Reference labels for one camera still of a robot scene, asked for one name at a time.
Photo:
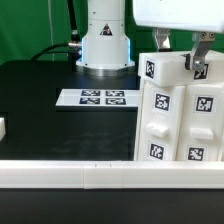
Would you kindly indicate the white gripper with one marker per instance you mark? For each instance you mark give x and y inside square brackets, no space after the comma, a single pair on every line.
[192,15]

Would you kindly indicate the white cabinet body box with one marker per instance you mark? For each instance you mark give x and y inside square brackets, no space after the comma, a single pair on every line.
[183,123]

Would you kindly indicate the white cabinet top block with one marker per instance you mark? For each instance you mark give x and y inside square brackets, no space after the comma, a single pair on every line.
[168,69]

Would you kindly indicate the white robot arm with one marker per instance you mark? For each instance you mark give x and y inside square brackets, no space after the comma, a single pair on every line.
[106,46]

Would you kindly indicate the white left fence piece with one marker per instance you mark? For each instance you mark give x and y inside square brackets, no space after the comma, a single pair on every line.
[2,128]

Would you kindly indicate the white marker base plate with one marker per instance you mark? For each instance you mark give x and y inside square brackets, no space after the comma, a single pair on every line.
[98,98]

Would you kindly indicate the white front fence rail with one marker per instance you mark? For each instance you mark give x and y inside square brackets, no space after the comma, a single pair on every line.
[111,174]

